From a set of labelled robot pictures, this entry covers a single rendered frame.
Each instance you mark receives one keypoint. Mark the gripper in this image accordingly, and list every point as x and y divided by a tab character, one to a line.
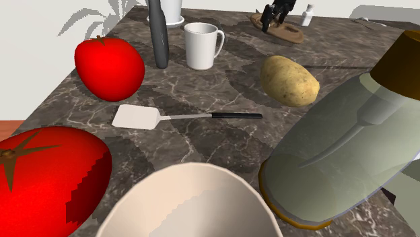
283	6

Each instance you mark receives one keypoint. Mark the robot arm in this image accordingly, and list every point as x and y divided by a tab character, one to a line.
408	200

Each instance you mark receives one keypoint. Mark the tan wooden bread loaf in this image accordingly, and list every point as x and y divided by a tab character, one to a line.
290	32

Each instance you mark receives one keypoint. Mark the small white bottle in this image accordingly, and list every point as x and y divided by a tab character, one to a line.
307	16

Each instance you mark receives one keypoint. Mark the yellow potato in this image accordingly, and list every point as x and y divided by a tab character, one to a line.
288	82

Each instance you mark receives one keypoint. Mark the white mug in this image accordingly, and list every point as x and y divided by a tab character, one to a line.
200	49

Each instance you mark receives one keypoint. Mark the silver cutlery piece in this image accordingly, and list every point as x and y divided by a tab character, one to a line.
370	21

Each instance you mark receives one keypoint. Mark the white cup on saucer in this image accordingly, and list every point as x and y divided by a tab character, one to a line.
174	11

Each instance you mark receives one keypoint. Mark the dark grey pepper mill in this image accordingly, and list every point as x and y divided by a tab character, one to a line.
159	36

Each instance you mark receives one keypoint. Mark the glass jar brown lid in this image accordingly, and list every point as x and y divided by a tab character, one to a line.
328	157

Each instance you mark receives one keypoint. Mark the small red tomato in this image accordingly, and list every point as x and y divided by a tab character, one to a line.
110	69

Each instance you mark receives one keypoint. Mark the cream bowl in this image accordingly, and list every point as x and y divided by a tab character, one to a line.
183	203

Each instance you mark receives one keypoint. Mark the large red tomato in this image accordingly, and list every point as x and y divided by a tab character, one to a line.
39	190

